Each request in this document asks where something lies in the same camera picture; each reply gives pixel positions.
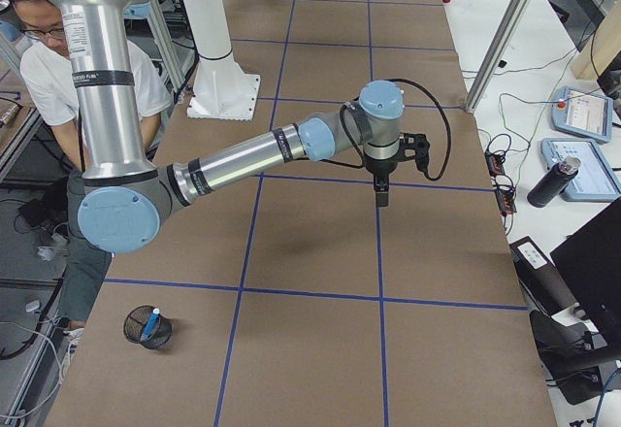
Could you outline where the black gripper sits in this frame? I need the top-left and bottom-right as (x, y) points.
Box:
(364, 154), (399, 208)

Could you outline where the blue highlighter pen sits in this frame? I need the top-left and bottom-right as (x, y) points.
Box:
(140, 308), (160, 342)

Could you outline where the orange black adapter far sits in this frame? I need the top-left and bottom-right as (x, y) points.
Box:
(485, 152), (506, 177)

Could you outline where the orange black adapter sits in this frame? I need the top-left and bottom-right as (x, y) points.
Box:
(495, 187), (516, 216)
(485, 152), (506, 177)

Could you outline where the orange black adapter near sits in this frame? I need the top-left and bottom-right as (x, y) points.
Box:
(495, 187), (516, 216)

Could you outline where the black water bottle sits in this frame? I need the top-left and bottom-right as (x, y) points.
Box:
(527, 156), (581, 208)

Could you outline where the black box with label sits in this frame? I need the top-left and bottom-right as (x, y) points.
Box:
(509, 236), (577, 315)

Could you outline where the far teach pendant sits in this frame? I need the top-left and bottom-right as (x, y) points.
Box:
(550, 86), (613, 144)

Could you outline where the teach pendant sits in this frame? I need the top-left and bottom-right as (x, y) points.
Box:
(550, 86), (613, 144)
(540, 138), (620, 202)

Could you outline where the near teach pendant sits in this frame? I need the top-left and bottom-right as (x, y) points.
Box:
(540, 138), (620, 202)

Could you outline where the black monitor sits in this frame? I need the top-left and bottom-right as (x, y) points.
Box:
(551, 200), (621, 344)

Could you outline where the wooden board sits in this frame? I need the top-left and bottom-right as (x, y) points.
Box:
(571, 1), (620, 81)

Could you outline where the black monitor stand base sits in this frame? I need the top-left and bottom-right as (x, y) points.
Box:
(529, 311), (620, 406)

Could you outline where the near black mesh pen cup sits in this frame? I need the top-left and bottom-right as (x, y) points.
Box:
(123, 305), (173, 349)

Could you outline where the man in white shirt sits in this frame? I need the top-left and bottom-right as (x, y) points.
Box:
(1, 0), (173, 336)

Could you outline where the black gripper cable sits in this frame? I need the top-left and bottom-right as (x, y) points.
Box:
(339, 79), (450, 182)

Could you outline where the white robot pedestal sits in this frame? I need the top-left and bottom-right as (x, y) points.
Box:
(182, 0), (261, 120)

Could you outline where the aluminium frame post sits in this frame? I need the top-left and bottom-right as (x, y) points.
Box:
(465, 0), (531, 114)

